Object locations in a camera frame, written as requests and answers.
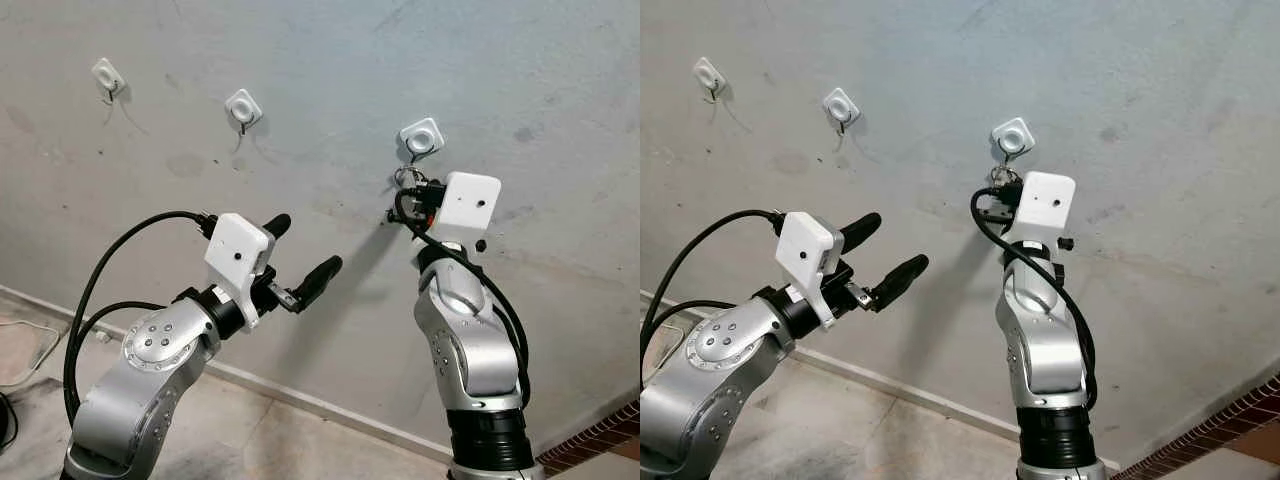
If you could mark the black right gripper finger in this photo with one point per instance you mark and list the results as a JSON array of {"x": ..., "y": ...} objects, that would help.
[
  {"x": 988, "y": 212},
  {"x": 393, "y": 215}
]

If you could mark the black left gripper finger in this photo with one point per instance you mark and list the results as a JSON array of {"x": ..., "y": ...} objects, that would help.
[
  {"x": 278, "y": 225},
  {"x": 322, "y": 275},
  {"x": 864, "y": 230},
  {"x": 905, "y": 277}
]

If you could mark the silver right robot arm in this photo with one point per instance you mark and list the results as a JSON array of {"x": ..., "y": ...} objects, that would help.
[
  {"x": 470, "y": 340},
  {"x": 1040, "y": 340}
]

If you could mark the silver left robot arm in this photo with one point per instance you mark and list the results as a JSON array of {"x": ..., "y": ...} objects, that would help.
[
  {"x": 150, "y": 370},
  {"x": 710, "y": 370}
]

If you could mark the red brick edging strip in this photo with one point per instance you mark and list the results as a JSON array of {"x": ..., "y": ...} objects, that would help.
[
  {"x": 595, "y": 432},
  {"x": 1210, "y": 425}
]

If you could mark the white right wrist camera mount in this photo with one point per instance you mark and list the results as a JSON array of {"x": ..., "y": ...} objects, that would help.
[
  {"x": 1042, "y": 205},
  {"x": 468, "y": 205}
]

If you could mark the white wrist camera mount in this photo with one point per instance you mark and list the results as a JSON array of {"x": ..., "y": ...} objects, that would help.
[
  {"x": 1042, "y": 205},
  {"x": 808, "y": 250},
  {"x": 238, "y": 250},
  {"x": 468, "y": 205}
]

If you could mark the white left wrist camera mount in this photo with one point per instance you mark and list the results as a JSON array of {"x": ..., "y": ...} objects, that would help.
[
  {"x": 238, "y": 250},
  {"x": 808, "y": 250}
]

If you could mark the white wall hook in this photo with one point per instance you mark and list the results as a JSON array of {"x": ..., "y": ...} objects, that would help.
[
  {"x": 107, "y": 74},
  {"x": 708, "y": 76},
  {"x": 841, "y": 105},
  {"x": 421, "y": 137},
  {"x": 1013, "y": 137},
  {"x": 243, "y": 105}
]

